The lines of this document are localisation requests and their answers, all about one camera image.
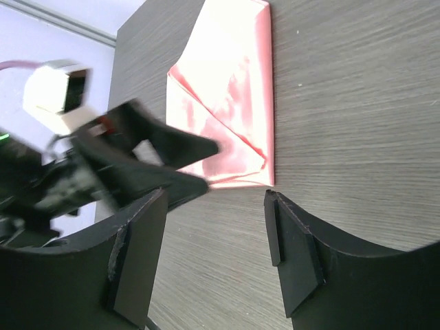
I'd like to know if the left aluminium frame post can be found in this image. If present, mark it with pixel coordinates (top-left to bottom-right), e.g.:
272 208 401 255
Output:
1 0 116 48

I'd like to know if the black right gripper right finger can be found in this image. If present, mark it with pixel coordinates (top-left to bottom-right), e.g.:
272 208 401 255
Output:
264 190 439 330

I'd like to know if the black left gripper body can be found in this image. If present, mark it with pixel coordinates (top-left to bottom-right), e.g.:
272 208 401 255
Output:
0 102 145 241

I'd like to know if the pink satin napkin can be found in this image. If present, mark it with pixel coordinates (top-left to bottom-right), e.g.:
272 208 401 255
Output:
166 1 275 189

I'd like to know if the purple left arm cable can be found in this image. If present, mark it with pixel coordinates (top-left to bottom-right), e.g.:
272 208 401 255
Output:
0 59 44 72

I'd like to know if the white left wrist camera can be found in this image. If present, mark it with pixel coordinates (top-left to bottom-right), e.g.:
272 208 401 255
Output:
23 59 98 135

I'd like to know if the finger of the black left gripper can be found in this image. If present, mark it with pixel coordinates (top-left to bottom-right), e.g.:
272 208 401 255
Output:
74 137 208 210
106 99 219 169

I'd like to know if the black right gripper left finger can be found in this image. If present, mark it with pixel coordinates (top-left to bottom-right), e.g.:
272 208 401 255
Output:
1 189 168 329

